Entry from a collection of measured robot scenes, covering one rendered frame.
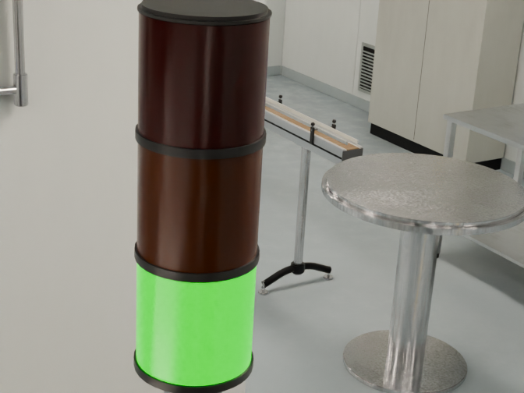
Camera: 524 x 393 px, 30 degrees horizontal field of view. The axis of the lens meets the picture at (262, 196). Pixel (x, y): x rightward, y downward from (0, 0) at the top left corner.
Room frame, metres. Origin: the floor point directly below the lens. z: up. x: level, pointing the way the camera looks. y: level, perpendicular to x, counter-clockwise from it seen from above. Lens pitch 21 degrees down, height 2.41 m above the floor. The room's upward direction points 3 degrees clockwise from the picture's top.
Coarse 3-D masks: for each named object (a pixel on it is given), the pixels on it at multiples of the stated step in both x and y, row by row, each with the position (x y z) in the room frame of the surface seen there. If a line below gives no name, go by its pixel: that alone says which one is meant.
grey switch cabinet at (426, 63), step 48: (384, 0) 7.93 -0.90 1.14; (432, 0) 7.46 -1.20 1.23; (480, 0) 7.04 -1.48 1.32; (384, 48) 7.88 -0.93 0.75; (432, 48) 7.41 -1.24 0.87; (480, 48) 6.99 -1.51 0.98; (384, 96) 7.83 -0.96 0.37; (432, 96) 7.36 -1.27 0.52; (480, 96) 7.02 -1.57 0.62; (432, 144) 7.30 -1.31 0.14; (480, 144) 7.06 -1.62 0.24
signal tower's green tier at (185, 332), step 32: (160, 288) 0.34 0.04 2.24; (192, 288) 0.34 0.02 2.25; (224, 288) 0.34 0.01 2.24; (160, 320) 0.34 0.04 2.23; (192, 320) 0.34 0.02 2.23; (224, 320) 0.34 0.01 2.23; (160, 352) 0.34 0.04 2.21; (192, 352) 0.34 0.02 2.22; (224, 352) 0.34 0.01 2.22; (192, 384) 0.34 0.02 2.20
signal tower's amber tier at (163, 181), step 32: (160, 160) 0.34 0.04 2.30; (192, 160) 0.34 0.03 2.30; (224, 160) 0.34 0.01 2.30; (256, 160) 0.35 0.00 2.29; (160, 192) 0.34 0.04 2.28; (192, 192) 0.34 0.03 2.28; (224, 192) 0.34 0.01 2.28; (256, 192) 0.35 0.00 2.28; (160, 224) 0.34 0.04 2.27; (192, 224) 0.34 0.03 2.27; (224, 224) 0.34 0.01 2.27; (256, 224) 0.36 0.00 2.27; (160, 256) 0.34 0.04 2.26; (192, 256) 0.34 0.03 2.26; (224, 256) 0.34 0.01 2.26
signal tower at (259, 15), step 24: (144, 0) 0.37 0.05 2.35; (168, 0) 0.37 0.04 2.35; (192, 0) 0.37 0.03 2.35; (216, 0) 0.37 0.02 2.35; (240, 0) 0.38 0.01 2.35; (216, 24) 0.34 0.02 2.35; (240, 24) 0.34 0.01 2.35; (144, 144) 0.35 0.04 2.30; (264, 144) 0.36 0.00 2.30; (144, 264) 0.35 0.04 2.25; (168, 384) 0.34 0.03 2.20; (216, 384) 0.34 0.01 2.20
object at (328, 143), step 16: (272, 112) 5.19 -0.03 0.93; (288, 112) 5.07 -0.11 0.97; (272, 128) 5.13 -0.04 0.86; (288, 128) 5.01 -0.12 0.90; (304, 128) 4.93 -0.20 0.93; (320, 128) 4.94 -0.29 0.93; (304, 144) 4.87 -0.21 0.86; (320, 144) 4.75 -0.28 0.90; (336, 144) 4.68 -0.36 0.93; (352, 144) 4.69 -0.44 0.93; (336, 160) 4.63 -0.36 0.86
